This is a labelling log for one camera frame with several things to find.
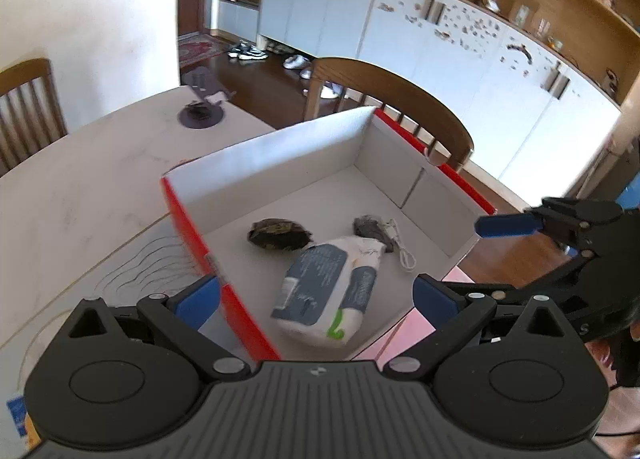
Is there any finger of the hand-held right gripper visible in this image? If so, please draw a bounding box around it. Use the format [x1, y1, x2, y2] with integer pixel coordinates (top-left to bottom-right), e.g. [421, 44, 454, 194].
[442, 281, 532, 305]
[474, 211, 548, 239]

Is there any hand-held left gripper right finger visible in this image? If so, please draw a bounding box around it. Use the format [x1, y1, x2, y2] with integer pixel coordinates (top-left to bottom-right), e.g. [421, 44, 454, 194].
[382, 274, 581, 382]

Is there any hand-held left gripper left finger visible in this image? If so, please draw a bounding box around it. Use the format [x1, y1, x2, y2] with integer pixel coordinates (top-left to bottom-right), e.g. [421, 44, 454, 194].
[65, 275, 252, 382]

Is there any white usb cable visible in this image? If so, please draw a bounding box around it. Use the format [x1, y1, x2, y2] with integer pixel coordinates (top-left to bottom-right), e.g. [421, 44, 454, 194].
[382, 218, 417, 274]

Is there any black bag of screws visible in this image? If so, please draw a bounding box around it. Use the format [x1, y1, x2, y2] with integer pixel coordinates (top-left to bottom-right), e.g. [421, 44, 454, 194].
[352, 215, 397, 254]

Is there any brown foil snack packet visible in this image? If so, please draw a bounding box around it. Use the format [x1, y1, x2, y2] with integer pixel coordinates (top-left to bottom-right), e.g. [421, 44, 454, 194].
[247, 218, 315, 254]

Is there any white grey drawstring pouch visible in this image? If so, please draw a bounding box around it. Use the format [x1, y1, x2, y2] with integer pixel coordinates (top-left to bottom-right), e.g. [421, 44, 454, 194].
[270, 235, 386, 349]

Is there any red cardboard box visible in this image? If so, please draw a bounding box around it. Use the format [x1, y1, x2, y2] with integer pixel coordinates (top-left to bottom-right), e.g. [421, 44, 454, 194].
[161, 106, 498, 365]

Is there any blue snack packet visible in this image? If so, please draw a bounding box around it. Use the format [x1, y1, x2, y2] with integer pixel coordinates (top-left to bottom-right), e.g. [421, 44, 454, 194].
[6, 395, 43, 452]

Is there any white marble desktop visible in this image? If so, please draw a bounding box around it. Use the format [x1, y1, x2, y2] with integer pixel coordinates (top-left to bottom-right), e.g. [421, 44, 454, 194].
[0, 85, 468, 459]

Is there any long white stickered cabinet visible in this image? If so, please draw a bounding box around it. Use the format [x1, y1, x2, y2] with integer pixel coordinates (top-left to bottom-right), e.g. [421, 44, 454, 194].
[357, 0, 623, 194]

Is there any wooden curved-back chair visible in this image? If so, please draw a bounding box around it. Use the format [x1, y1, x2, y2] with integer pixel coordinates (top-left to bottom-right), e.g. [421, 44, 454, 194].
[304, 57, 475, 174]

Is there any black phone stand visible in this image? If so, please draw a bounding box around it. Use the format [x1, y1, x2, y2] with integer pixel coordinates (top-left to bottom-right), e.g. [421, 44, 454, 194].
[179, 66, 237, 130]

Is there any red patterned rug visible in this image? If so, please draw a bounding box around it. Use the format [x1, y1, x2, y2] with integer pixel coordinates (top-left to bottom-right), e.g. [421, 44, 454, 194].
[178, 33, 233, 70]

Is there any wooden slatted chair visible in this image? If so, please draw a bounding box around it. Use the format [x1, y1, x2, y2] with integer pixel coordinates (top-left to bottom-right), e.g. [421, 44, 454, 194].
[0, 58, 68, 177]

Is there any grey two-door cabinet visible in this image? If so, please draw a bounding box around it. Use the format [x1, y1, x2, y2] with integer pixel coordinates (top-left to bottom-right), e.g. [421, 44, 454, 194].
[257, 0, 383, 60]

